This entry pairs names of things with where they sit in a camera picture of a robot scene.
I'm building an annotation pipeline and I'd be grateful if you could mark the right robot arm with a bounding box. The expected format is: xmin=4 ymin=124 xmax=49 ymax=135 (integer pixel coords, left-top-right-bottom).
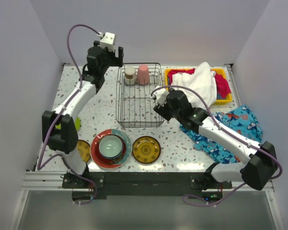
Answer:
xmin=151 ymin=86 xmax=281 ymax=190

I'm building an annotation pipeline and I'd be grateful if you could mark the pink cup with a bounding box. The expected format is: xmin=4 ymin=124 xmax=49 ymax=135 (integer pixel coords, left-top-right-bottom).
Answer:
xmin=137 ymin=65 xmax=149 ymax=85

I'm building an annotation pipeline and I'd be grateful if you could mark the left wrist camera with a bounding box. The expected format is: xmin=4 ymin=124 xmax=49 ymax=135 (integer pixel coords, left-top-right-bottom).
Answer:
xmin=98 ymin=32 xmax=116 ymax=52

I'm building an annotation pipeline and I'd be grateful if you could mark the light blue bowl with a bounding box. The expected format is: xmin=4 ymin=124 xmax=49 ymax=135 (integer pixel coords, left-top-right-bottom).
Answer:
xmin=98 ymin=135 xmax=123 ymax=159

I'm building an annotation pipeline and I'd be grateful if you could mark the left yellow patterned plate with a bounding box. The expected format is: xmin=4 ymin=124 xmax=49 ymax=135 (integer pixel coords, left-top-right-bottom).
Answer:
xmin=77 ymin=140 xmax=90 ymax=163

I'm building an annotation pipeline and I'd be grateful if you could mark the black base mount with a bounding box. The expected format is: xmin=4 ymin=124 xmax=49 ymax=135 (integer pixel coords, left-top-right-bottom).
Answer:
xmin=60 ymin=172 xmax=232 ymax=201

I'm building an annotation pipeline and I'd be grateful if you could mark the red cloth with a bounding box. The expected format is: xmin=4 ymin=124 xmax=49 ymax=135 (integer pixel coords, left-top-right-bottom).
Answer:
xmin=165 ymin=68 xmax=231 ymax=100

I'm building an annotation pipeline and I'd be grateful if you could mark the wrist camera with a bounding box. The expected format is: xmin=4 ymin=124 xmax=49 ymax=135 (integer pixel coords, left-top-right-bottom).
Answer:
xmin=98 ymin=32 xmax=116 ymax=52
xmin=151 ymin=88 xmax=169 ymax=106

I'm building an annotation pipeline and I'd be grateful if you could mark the red and blue plate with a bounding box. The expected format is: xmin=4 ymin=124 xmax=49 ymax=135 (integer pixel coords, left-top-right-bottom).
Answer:
xmin=90 ymin=129 xmax=132 ymax=170

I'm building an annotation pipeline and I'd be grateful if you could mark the wire dish rack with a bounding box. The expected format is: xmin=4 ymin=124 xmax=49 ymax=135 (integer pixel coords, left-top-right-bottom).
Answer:
xmin=116 ymin=62 xmax=164 ymax=128

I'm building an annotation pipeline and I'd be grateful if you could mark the right yellow patterned plate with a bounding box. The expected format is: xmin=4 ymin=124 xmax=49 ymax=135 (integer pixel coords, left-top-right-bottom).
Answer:
xmin=132 ymin=136 xmax=161 ymax=164

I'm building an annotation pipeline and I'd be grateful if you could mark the blue patterned cloth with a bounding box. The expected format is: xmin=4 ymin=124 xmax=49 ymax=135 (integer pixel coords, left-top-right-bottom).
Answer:
xmin=180 ymin=105 xmax=263 ymax=164

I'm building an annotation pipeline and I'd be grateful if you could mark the metal cup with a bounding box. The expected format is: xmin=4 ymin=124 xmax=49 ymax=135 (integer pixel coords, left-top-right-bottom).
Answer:
xmin=124 ymin=67 xmax=136 ymax=85

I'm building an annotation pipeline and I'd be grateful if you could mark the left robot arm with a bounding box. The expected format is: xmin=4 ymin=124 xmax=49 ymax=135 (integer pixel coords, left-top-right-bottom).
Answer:
xmin=37 ymin=41 xmax=124 ymax=188

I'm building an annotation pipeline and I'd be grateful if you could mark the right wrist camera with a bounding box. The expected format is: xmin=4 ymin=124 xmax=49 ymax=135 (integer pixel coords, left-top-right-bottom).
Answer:
xmin=151 ymin=88 xmax=169 ymax=106

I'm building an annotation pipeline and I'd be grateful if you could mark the yellow patterned plate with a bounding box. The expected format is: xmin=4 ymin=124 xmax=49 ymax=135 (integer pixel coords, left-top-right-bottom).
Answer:
xmin=132 ymin=136 xmax=161 ymax=164
xmin=77 ymin=140 xmax=90 ymax=163

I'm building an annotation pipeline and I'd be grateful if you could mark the red bowl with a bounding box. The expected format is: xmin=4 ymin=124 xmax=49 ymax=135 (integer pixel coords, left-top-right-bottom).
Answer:
xmin=96 ymin=135 xmax=126 ymax=165

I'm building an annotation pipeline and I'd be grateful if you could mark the yellow plastic bin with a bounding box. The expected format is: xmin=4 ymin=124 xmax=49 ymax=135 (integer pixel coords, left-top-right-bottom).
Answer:
xmin=164 ymin=68 xmax=233 ymax=106

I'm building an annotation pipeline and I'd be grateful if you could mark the white towel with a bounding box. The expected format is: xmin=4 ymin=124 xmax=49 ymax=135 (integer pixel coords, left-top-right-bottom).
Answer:
xmin=171 ymin=62 xmax=217 ymax=107

